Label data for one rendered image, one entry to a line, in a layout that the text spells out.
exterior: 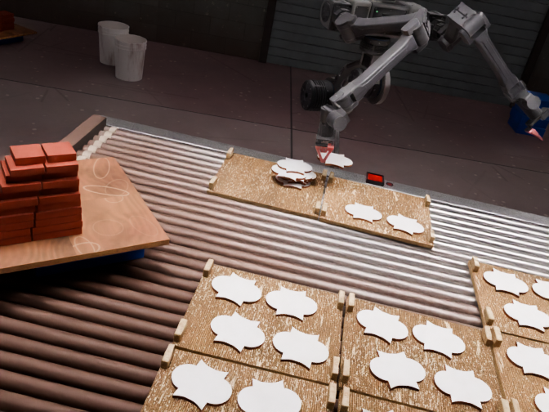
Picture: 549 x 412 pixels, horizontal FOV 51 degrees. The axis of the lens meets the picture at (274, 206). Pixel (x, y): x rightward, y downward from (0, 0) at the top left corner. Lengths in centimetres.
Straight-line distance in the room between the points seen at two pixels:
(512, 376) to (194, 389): 84
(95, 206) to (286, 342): 68
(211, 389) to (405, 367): 50
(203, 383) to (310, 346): 30
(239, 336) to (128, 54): 439
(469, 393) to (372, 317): 31
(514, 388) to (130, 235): 108
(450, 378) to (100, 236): 98
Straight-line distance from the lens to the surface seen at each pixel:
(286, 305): 159
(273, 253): 182
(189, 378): 136
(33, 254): 154
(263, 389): 137
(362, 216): 209
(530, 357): 176
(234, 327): 149
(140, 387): 137
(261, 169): 226
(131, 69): 567
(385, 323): 164
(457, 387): 155
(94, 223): 165
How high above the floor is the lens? 196
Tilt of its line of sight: 30 degrees down
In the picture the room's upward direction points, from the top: 12 degrees clockwise
